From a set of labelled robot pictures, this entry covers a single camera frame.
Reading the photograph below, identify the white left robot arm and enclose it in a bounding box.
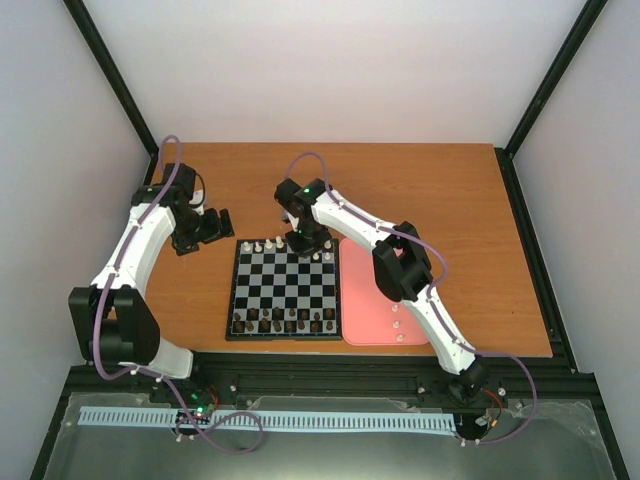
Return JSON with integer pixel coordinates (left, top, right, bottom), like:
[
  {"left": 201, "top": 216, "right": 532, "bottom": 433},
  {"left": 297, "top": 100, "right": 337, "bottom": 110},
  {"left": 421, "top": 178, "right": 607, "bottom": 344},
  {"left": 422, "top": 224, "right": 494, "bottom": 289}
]
[{"left": 68, "top": 163, "right": 234, "bottom": 403}]

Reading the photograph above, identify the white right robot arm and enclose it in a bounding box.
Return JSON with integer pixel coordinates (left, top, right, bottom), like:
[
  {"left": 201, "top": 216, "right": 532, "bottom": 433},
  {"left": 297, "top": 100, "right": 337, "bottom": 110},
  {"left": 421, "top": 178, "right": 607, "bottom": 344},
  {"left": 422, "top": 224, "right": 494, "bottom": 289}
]
[{"left": 274, "top": 178, "right": 488, "bottom": 405}]

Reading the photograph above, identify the black and white chessboard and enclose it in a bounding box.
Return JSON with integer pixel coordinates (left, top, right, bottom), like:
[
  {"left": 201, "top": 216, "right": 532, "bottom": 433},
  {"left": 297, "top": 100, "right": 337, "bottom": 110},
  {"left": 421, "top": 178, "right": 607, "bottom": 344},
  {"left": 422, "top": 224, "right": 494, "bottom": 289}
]
[{"left": 225, "top": 238, "right": 342, "bottom": 341}]

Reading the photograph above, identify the pink plastic tray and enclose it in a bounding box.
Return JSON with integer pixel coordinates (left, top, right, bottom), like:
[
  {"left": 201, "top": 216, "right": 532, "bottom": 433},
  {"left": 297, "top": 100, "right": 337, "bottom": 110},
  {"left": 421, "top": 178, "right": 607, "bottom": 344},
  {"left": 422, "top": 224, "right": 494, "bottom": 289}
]
[{"left": 339, "top": 239, "right": 429, "bottom": 347}]

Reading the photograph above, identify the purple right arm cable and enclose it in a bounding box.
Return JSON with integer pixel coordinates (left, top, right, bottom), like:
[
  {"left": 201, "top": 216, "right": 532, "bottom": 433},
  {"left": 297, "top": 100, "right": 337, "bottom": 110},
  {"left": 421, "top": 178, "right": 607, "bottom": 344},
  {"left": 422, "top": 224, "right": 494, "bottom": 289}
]
[{"left": 283, "top": 151, "right": 539, "bottom": 447}]

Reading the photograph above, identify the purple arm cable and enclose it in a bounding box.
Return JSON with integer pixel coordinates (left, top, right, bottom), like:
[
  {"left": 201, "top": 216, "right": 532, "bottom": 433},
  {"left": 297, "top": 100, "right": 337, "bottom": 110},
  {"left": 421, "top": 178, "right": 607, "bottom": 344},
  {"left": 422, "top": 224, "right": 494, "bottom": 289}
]
[
  {"left": 283, "top": 151, "right": 539, "bottom": 447},
  {"left": 92, "top": 133, "right": 265, "bottom": 455}
]

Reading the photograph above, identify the black aluminium frame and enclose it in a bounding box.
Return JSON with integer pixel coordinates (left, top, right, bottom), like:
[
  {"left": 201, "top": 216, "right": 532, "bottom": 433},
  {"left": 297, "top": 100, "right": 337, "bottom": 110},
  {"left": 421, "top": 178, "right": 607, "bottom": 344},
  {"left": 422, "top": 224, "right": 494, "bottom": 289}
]
[{"left": 27, "top": 0, "right": 632, "bottom": 480}]

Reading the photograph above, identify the light blue cable duct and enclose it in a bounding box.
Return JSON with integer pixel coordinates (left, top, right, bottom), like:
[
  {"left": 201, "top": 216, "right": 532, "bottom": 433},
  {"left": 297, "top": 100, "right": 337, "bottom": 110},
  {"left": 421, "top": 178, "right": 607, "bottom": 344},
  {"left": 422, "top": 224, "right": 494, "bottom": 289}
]
[{"left": 77, "top": 406, "right": 456, "bottom": 435}]

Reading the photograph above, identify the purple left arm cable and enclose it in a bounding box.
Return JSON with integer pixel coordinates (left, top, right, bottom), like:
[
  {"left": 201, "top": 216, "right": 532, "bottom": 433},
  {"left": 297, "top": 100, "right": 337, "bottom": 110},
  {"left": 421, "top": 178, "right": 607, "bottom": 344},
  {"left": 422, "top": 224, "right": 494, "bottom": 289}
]
[{"left": 92, "top": 133, "right": 265, "bottom": 455}]

